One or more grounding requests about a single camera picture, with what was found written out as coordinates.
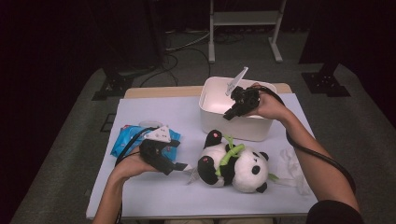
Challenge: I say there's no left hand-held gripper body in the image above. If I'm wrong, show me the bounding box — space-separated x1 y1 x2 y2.
138 125 179 175

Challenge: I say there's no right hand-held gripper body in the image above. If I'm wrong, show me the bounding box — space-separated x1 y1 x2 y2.
224 65 262 115

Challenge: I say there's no white storage box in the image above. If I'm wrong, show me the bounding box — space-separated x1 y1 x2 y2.
199 76 278 143

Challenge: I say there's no blue wet wipes pack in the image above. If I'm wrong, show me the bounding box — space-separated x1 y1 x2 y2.
110 120 182 162

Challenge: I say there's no panda plush toy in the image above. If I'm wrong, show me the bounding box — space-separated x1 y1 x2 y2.
186 129 279 194

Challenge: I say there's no white wet wipe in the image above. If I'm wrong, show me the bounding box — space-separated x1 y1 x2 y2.
275 146 313 196

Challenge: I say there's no person's left hand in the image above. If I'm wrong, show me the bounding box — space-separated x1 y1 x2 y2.
113 150 161 182

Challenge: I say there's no person's right hand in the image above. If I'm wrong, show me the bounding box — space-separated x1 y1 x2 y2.
246 82 290 123

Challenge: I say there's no white table mat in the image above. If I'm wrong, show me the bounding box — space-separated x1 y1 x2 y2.
86 92 318 218

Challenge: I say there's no light wooden table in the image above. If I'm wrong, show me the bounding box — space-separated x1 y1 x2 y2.
123 82 293 100

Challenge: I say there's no black stand base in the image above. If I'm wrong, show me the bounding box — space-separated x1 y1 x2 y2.
301 62 351 98
92 59 134 101

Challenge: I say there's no white metal stand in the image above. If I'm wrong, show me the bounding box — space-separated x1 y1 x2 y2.
207 0 288 64

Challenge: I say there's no black sleeve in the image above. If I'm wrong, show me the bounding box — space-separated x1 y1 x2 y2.
306 200 366 224

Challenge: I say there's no left hand-held gripper cable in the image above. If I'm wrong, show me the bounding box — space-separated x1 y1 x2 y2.
114 126 157 224

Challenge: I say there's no hand-held gripper cable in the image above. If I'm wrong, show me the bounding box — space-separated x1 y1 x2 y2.
261 85 358 196
114 126 157 224

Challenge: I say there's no black floor cable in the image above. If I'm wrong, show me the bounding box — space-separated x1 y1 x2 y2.
139 53 180 88

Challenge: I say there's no grey floor cable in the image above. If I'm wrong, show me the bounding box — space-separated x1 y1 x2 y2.
164 30 211 53

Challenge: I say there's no right hand-held gripper cable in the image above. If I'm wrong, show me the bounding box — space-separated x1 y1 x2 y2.
261 85 358 196

